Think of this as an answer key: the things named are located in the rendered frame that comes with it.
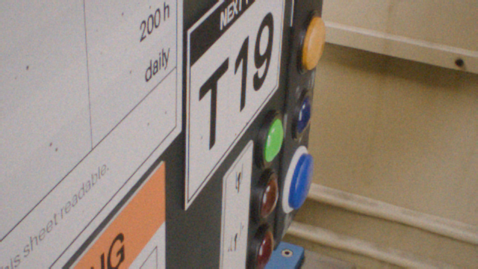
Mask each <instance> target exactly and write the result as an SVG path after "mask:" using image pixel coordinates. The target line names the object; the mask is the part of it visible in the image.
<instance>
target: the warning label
mask: <svg viewBox="0 0 478 269"><path fill-rule="evenodd" d="M69 269H164V163H163V161H161V163H160V164H159V165H158V166H157V167H156V169H155V170H154V171H153V172H152V174H151V175H149V176H148V177H147V178H146V180H145V181H144V183H143V184H142V185H141V186H140V187H139V188H138V189H137V191H136V192H135V193H133V194H132V195H131V198H130V199H129V200H128V201H127V203H126V204H125V205H124V206H123V207H122V208H121V209H120V210H119V211H118V212H117V214H116V215H115V216H114V217H113V218H112V220H111V221H110V222H109V223H108V225H107V226H106V227H105V228H104V229H103V230H102V231H101V232H100V233H99V234H98V235H97V237H96V238H95V239H94V240H93V243H92V244H91V245H90V246H88V247H87V249H86V250H85V251H84V252H83V253H82V254H81V255H80V257H79V258H78V260H77V261H76V262H75V263H73V264H72V266H71V267H70V268H69Z"/></svg>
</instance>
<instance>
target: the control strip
mask: <svg viewBox="0 0 478 269"><path fill-rule="evenodd" d="M322 12H323V0H294V11H293V21H292V26H291V34H290V42H289V53H288V71H287V80H286V89H285V108H284V117H283V127H282V129H283V140H282V145H281V155H280V164H279V183H278V174H277V172H276V171H275V170H272V169H268V170H265V169H267V168H268V167H269V166H270V164H271V163H272V161H273V160H272V161H267V160H266V147H267V140H268V137H269V133H270V130H271V128H272V126H273V124H274V122H275V121H276V120H277V119H280V120H281V123H282V115H281V113H280V111H276V110H272V111H270V112H269V113H268V114H267V115H266V117H265V118H264V120H263V123H262V125H261V128H260V131H258V137H257V141H256V145H255V163H256V164H257V166H258V168H260V169H263V170H265V171H264V173H263V174H262V176H261V178H260V179H259V180H258V184H257V186H256V189H255V193H254V196H253V200H252V209H251V217H252V221H253V223H254V224H257V225H260V227H259V228H258V230H257V232H256V234H255V237H254V238H253V241H252V246H251V249H250V252H249V260H248V269H258V267H257V263H258V254H259V253H260V250H261V245H262V242H263V240H264V237H265V236H266V234H267V233H268V232H271V233H272V235H273V251H276V250H277V248H278V246H279V245H280V242H281V240H282V239H283V237H284V235H285V233H286V232H287V230H288V227H289V226H290V224H291V223H292V221H293V220H294V218H295V216H296V215H297V212H298V210H299V208H298V209H294V208H289V206H288V191H289V186H290V183H291V179H292V176H293V173H294V169H295V166H296V164H297V161H298V159H299V157H300V156H301V154H303V153H308V142H309V133H310V126H311V123H310V124H309V126H308V128H307V129H305V130H304V132H303V133H301V134H299V133H298V120H299V113H300V110H301V107H302V104H303V102H304V99H305V98H306V97H307V96H310V97H311V101H312V103H313V95H314V81H315V73H316V66H317V65H316V66H315V67H314V68H312V69H304V67H303V65H302V54H303V48H304V42H305V37H307V33H308V30H309V27H310V24H311V22H312V21H313V19H314V18H315V17H318V18H321V13H322ZM273 159H274V158H273ZM272 178H276V180H277V183H278V188H279V195H278V199H277V203H276V219H275V220H274V229H273V227H272V226H271V223H267V222H265V221H266V220H267V218H268V217H269V215H268V217H266V218H263V217H262V215H261V209H262V203H263V199H264V194H265V191H266V189H267V186H268V184H269V181H270V180H271V179H272Z"/></svg>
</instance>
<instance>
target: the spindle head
mask: <svg viewBox="0 0 478 269"><path fill-rule="evenodd" d="M215 1H216V0H183V34H182V110H181V132H179V133H178V134H177V135H176V138H175V139H174V140H173V141H172V142H171V143H170V145H169V146H168V147H167V148H166V149H164V151H163V152H162V153H161V154H160V155H159V157H158V158H157V159H156V160H155V161H154V163H153V164H152V165H151V166H149V168H148V170H147V171H146V172H145V173H144V174H143V175H142V176H141V177H140V178H139V179H138V180H137V183H136V184H135V185H133V186H132V187H131V189H130V190H129V191H128V192H127V193H126V195H125V196H124V197H123V198H122V199H121V201H120V202H119V203H117V204H116V205H115V207H114V208H113V209H112V210H111V212H110V214H109V215H108V216H107V217H106V218H105V219H104V220H103V221H102V222H101V223H100V224H99V225H98V227H97V228H96V229H95V230H94V231H93V233H92V234H91V235H90V236H88V237H87V239H86V240H85V241H84V243H83V244H82V245H81V246H80V247H79V248H78V249H77V251H76V252H75V253H73V254H72V255H71V258H70V259H69V260H68V261H67V262H66V264H65V265H64V266H63V267H62V268H61V269H69V268H70V267H71V266H72V264H73V263H75V262H76V261H77V260H78V258H79V257H80V255H81V254H82V253H83V252H84V251H85V250H86V249H87V247H88V246H90V245H91V244H92V243H93V240H94V239H95V238H96V237H97V235H98V234H99V233H100V232H101V231H102V230H103V229H104V228H105V227H106V226H107V225H108V223H109V222H110V221H111V220H112V218H113V217H114V216H115V215H116V214H117V212H118V211H119V210H120V209H121V208H122V207H123V206H124V205H125V204H126V203H127V201H128V200H129V199H130V198H131V195H132V194H133V193H135V192H136V191H137V189H138V188H139V187H140V186H141V185H142V184H143V183H144V181H145V180H146V178H147V177H148V176H149V175H151V174H152V172H153V171H154V170H155V169H156V167H157V166H158V165H159V164H160V163H161V161H163V163H164V269H220V236H221V218H222V199H223V177H224V175H225V174H226V172H227V171H229V169H230V168H231V166H232V165H233V163H234V162H235V160H236V159H237V157H238V156H239V155H240V154H241V151H242V150H243V149H244V148H245V147H246V145H247V144H248V143H249V142H250V141H252V142H253V146H252V171H251V184H250V195H249V220H248V233H247V246H246V269H248V260H249V252H250V249H251V246H252V241H253V238H254V237H255V234H256V232H257V230H258V228H259V227H260V225H257V224H254V223H253V221H252V217H251V209H252V200H253V196H254V193H255V189H256V186H257V184H258V180H259V179H260V178H261V176H262V174H263V173H264V171H265V170H268V169H272V170H275V171H276V172H277V174H278V183H279V164H280V155H281V148H280V150H279V153H278V154H277V155H276V157H274V159H273V161H272V163H271V164H270V166H269V167H268V168H267V169H265V170H263V169H260V168H258V166H257V164H256V163H255V145H256V141H257V137H258V131H260V128H261V125H262V123H263V120H264V118H265V117H266V115H267V114H268V113H269V112H270V111H272V110H276V111H280V113H281V115H282V127H283V117H284V108H285V89H286V80H287V71H288V53H289V42H290V34H291V20H292V10H293V1H294V0H285V6H284V16H283V26H282V46H281V56H280V67H279V86H278V88H277V89H276V92H274V93H273V95H272V96H271V97H270V98H269V100H268V101H267V102H266V104H265V105H264V107H263V108H262V109H261V111H260V112H258V114H257V115H256V117H255V118H254V120H253V121H252V123H251V124H250V125H249V127H248V128H247V130H246V131H245V132H244V133H243V134H242V135H241V137H240V139H239V140H238V141H237V143H236V144H235V145H234V146H233V148H232V149H231V151H230V153H229V154H228V155H227V156H226V157H225V158H224V159H223V161H222V162H221V163H220V165H219V166H218V168H217V169H216V171H215V172H214V174H213V175H211V177H210V178H209V179H208V181H207V182H206V184H205V185H204V187H203V188H202V190H201V191H200V192H199V193H198V194H197V196H195V198H194V200H193V201H192V203H191V204H190V205H189V206H188V207H187V209H186V210H185V209H182V157H183V87H184V30H185V29H186V27H188V26H189V24H191V23H192V21H194V20H195V19H197V18H198V17H199V16H200V15H201V14H202V12H203V11H204V10H205V9H207V8H208V7H209V6H210V5H211V4H213V3H214V2H215ZM275 219H276V206H274V208H273V210H272V211H271V213H270V215H269V217H268V218H267V220H266V221H265V222H267V223H271V226H272V227H273V229H274V220H275Z"/></svg>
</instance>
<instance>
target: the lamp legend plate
mask: <svg viewBox="0 0 478 269"><path fill-rule="evenodd" d="M252 146H253V142H252V141H250V142H249V143H248V144H247V145H246V147H245V148H244V149H243V150H242V151H241V154H240V155H239V156H238V157H237V159H236V160H235V162H234V163H233V165H232V166H231V168H230V169H229V171H227V172H226V174H225V175H224V177H223V199H222V218H221V236H220V269H246V246H247V233H248V220H249V195H250V184H251V171H252Z"/></svg>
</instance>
